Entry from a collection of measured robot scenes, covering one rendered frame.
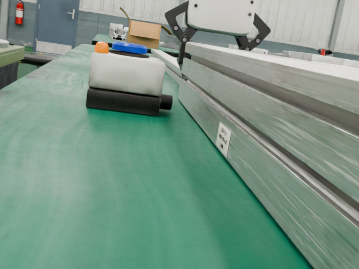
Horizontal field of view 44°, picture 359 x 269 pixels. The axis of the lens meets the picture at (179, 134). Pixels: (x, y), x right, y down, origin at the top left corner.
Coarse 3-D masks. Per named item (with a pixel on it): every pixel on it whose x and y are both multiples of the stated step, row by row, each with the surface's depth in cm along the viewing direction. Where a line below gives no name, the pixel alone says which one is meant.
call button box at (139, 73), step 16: (96, 64) 47; (112, 64) 47; (128, 64) 48; (144, 64) 48; (160, 64) 48; (96, 80) 48; (112, 80) 48; (128, 80) 48; (144, 80) 48; (160, 80) 48; (96, 96) 48; (112, 96) 48; (128, 96) 48; (144, 96) 49; (160, 96) 52; (128, 112) 49; (144, 112) 49
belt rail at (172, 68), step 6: (156, 54) 150; (162, 54) 140; (168, 54) 147; (162, 60) 125; (168, 60) 111; (174, 60) 116; (168, 66) 115; (174, 66) 98; (168, 72) 108; (174, 72) 102; (180, 72) 87; (174, 78) 95; (180, 78) 87
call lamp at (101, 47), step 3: (99, 42) 47; (102, 42) 47; (96, 45) 47; (99, 45) 47; (102, 45) 47; (105, 45) 47; (96, 48) 47; (99, 48) 47; (102, 48) 47; (105, 48) 47; (108, 48) 48; (96, 51) 47; (99, 51) 47; (102, 51) 47; (105, 51) 48
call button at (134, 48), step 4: (112, 44) 51; (116, 44) 50; (120, 44) 49; (124, 44) 49; (128, 44) 49; (132, 44) 50; (136, 44) 50; (112, 48) 50; (116, 48) 50; (120, 48) 49; (124, 48) 49; (128, 48) 49; (132, 48) 49; (136, 48) 50; (140, 48) 50; (144, 48) 50; (128, 52) 50; (132, 52) 49; (136, 52) 50; (140, 52) 50; (144, 52) 50
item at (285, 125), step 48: (192, 48) 57; (192, 96) 53; (240, 96) 33; (288, 96) 27; (336, 96) 19; (240, 144) 31; (288, 144) 23; (336, 144) 18; (288, 192) 22; (336, 192) 20; (336, 240) 17
